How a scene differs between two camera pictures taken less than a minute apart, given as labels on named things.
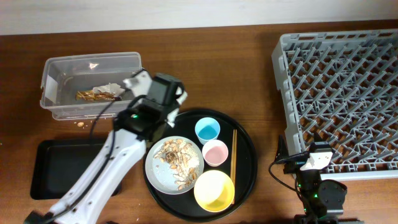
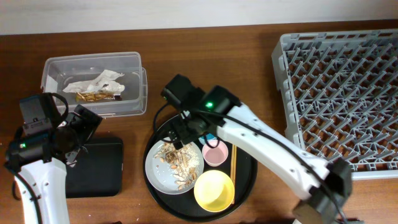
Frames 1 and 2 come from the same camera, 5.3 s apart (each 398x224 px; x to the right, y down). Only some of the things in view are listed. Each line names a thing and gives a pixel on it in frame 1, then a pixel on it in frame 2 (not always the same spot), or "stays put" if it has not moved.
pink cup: x=214 y=152 stays put
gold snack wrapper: x=91 y=95 stays put
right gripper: x=282 y=152 to x=185 y=136
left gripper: x=173 y=108 to x=88 y=127
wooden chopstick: x=236 y=139 stays put
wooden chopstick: x=232 y=157 stays put
